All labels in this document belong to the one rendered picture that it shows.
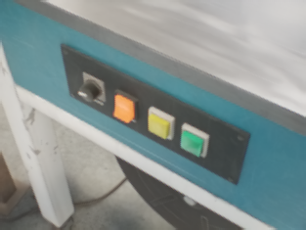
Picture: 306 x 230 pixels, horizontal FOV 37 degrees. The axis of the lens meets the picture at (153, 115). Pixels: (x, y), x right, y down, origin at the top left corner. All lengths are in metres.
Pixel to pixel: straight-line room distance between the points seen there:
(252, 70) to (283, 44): 0.05
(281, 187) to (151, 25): 0.22
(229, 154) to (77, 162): 0.83
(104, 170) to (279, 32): 0.85
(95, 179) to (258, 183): 0.78
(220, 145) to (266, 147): 0.05
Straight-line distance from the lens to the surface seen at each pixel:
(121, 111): 0.53
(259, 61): 0.45
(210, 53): 0.45
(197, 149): 0.49
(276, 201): 0.52
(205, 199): 0.59
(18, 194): 1.25
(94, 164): 1.27
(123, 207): 1.19
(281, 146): 0.45
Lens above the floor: 1.03
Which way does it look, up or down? 48 degrees down
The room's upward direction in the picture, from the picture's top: straight up
